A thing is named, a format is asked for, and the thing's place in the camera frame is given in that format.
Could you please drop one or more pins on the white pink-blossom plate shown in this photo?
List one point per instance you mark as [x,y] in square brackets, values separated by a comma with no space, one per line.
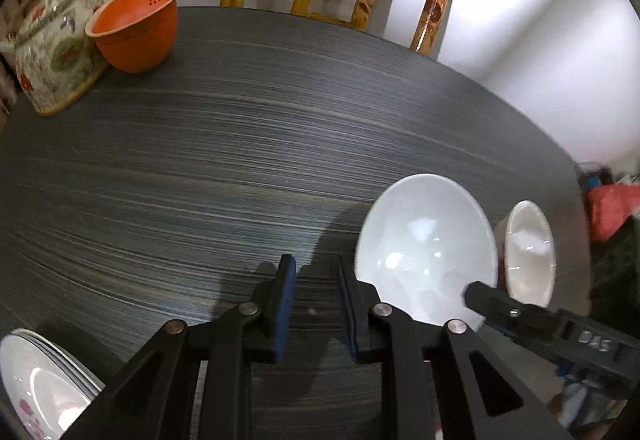
[98,385]
[82,376]

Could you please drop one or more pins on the dark crate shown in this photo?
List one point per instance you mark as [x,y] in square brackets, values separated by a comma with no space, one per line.
[617,270]

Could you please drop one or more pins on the floral ceramic teapot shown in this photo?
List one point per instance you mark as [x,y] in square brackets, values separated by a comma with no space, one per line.
[50,49]

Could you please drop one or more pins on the red bag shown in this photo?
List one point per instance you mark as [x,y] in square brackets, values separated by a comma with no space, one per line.
[612,210]

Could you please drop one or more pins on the orange lidded cup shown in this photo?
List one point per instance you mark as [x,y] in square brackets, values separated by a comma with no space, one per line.
[135,29]

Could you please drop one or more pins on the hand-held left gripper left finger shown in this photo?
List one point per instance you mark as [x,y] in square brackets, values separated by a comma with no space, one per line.
[284,310]

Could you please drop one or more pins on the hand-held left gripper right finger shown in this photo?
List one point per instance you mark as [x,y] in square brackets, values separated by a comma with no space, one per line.
[349,315]

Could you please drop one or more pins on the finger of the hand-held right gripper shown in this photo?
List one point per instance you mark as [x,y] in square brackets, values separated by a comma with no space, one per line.
[505,307]

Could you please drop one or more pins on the stack of white plates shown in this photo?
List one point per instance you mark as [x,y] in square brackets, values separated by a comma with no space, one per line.
[35,390]

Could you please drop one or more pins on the pink floral bowl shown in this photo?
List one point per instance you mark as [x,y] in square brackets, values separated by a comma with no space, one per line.
[530,250]

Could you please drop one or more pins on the wide pale blue bowl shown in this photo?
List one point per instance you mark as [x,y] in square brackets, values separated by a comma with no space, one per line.
[425,245]

